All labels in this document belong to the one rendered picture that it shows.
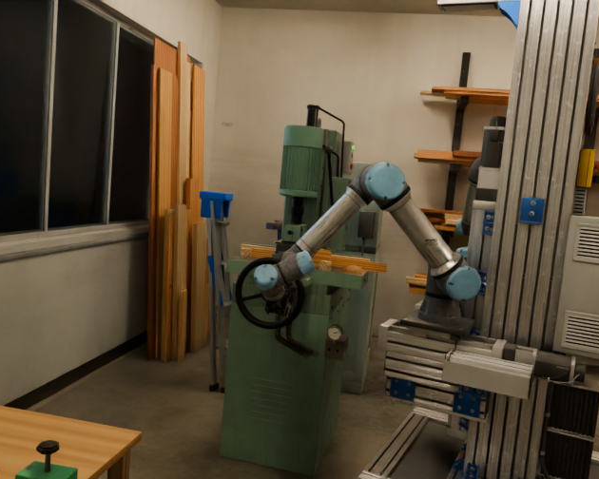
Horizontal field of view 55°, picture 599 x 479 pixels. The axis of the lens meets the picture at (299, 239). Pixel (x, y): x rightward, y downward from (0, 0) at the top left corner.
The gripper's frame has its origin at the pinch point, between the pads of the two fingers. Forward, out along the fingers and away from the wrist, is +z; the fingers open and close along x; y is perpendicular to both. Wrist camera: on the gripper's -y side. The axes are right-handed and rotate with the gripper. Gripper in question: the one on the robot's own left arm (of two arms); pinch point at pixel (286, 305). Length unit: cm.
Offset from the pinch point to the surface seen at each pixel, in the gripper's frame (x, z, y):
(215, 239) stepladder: -74, 88, -59
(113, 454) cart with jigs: -22, -51, 63
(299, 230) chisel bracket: -10, 27, -43
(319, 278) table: 4.5, 26.1, -22.0
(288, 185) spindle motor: -16, 15, -59
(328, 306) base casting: 9.5, 31.7, -12.4
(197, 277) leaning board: -110, 160, -59
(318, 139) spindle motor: -5, 7, -79
